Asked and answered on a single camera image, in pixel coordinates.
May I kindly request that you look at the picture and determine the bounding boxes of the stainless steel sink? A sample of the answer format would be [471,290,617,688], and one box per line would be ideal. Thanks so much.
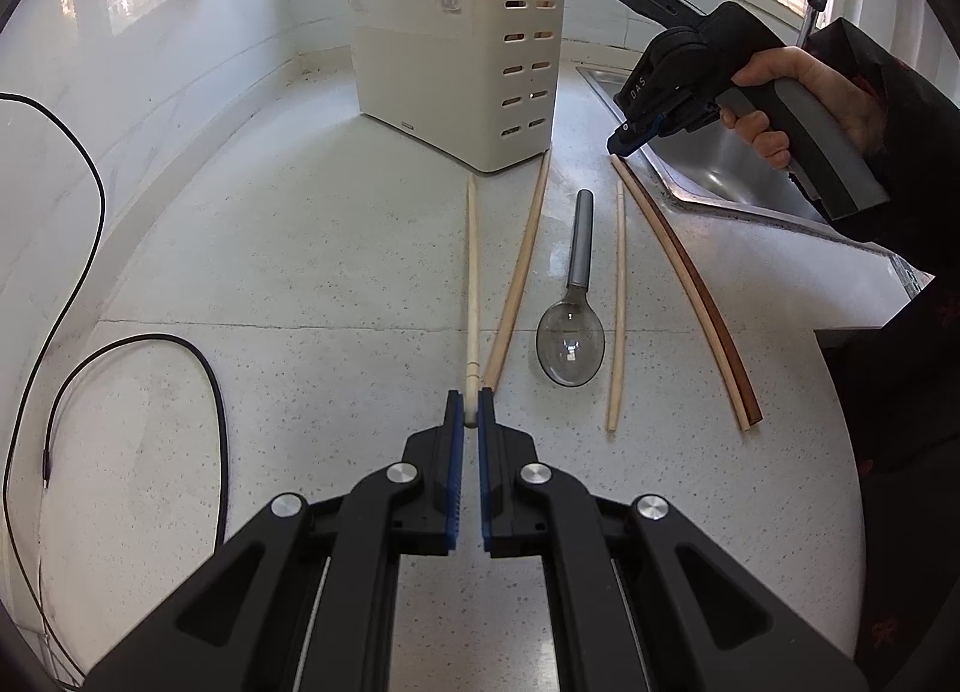
[576,62,922,254]

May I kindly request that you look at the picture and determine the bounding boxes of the person's right forearm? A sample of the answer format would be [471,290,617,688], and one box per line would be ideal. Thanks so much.
[806,17,960,265]

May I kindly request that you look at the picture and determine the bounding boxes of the clear grey-handled spoon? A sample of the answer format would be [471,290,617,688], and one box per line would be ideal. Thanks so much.
[536,189,607,388]

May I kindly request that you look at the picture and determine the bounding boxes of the cream plastic utensil holder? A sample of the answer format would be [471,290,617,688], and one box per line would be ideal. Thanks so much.
[346,0,569,174]

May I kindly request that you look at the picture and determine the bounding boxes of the thin black cable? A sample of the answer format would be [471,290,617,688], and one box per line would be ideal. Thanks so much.
[41,334,229,554]
[0,92,107,689]

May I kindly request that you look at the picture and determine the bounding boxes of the person's right hand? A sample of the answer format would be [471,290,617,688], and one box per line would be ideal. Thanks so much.
[720,48,887,169]

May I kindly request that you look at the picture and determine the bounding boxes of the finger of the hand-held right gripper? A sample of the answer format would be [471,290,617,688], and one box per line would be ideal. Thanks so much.
[609,114,670,157]

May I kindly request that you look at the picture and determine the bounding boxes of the person's dark clothing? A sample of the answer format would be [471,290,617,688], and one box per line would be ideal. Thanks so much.
[814,272,960,692]

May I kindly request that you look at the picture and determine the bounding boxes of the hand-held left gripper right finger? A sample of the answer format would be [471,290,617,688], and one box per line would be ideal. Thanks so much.
[476,388,871,692]

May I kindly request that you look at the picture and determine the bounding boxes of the chrome faucet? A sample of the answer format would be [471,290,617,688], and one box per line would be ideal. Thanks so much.
[801,0,831,49]

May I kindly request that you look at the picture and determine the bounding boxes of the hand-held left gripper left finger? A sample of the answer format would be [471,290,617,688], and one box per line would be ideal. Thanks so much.
[82,390,466,692]

